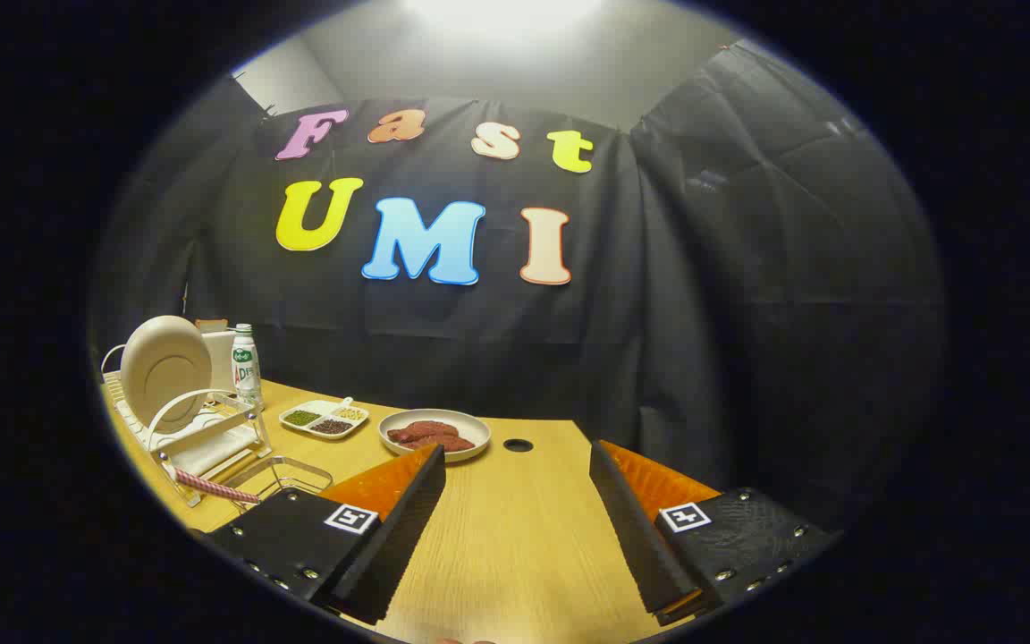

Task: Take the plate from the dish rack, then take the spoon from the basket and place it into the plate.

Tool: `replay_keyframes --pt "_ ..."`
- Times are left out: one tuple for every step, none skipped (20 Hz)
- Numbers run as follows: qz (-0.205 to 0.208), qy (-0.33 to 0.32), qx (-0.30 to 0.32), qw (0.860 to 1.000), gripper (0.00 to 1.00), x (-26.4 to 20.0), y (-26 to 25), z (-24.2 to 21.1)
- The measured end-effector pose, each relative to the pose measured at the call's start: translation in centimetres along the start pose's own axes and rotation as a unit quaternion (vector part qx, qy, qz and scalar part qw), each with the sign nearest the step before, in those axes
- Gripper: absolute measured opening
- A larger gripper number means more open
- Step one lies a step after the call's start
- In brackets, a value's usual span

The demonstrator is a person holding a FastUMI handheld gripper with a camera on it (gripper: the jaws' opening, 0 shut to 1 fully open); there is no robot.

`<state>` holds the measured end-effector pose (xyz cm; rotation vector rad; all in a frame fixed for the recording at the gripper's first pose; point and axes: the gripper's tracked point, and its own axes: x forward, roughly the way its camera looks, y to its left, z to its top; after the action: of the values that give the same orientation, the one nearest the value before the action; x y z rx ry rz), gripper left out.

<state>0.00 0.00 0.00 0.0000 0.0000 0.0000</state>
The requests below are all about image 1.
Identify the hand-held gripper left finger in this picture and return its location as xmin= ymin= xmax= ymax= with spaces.
xmin=202 ymin=443 xmax=447 ymax=627

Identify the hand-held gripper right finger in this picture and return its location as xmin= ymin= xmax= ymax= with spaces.
xmin=588 ymin=438 xmax=842 ymax=627

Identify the metal wire basket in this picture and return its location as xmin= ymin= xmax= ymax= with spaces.
xmin=231 ymin=456 xmax=334 ymax=513

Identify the spoon with red checked handle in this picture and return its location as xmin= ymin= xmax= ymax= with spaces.
xmin=173 ymin=470 xmax=261 ymax=504

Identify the white wire dish rack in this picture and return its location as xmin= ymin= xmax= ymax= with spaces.
xmin=101 ymin=344 xmax=273 ymax=508

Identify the beige round plate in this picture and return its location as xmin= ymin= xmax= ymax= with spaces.
xmin=120 ymin=315 xmax=214 ymax=435

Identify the beige plate with meat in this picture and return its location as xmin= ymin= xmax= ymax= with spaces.
xmin=378 ymin=409 xmax=492 ymax=463

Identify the white divided dish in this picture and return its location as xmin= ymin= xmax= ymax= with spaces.
xmin=279 ymin=397 xmax=369 ymax=441

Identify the red meat patty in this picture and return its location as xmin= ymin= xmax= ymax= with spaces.
xmin=387 ymin=420 xmax=460 ymax=444
xmin=403 ymin=434 xmax=476 ymax=453

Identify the black backdrop cloth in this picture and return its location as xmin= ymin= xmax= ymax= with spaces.
xmin=90 ymin=40 xmax=947 ymax=538

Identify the white drink bottle green cap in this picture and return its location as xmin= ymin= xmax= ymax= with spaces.
xmin=231 ymin=324 xmax=264 ymax=408

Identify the white toaster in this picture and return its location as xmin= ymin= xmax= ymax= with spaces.
xmin=198 ymin=326 xmax=239 ymax=394

